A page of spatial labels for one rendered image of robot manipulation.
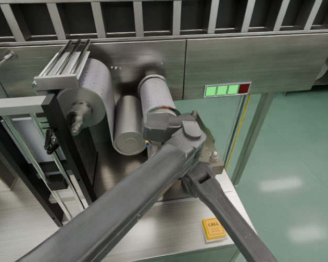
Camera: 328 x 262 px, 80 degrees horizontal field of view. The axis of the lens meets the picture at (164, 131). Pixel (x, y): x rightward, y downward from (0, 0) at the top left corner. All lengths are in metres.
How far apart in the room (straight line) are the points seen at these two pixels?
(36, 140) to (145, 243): 0.51
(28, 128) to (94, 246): 0.41
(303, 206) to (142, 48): 1.96
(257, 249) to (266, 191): 1.70
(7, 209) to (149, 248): 0.62
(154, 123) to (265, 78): 0.84
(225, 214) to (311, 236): 1.64
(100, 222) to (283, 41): 1.05
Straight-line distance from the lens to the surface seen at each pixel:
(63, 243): 0.27
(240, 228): 0.55
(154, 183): 0.30
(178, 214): 0.86
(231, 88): 1.09
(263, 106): 1.52
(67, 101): 0.65
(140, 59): 0.91
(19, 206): 1.07
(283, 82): 1.25
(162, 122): 0.44
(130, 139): 0.71
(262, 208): 2.09
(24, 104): 0.53
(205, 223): 0.83
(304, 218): 2.22
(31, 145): 0.64
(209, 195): 0.55
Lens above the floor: 1.67
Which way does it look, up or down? 40 degrees down
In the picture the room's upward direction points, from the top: straight up
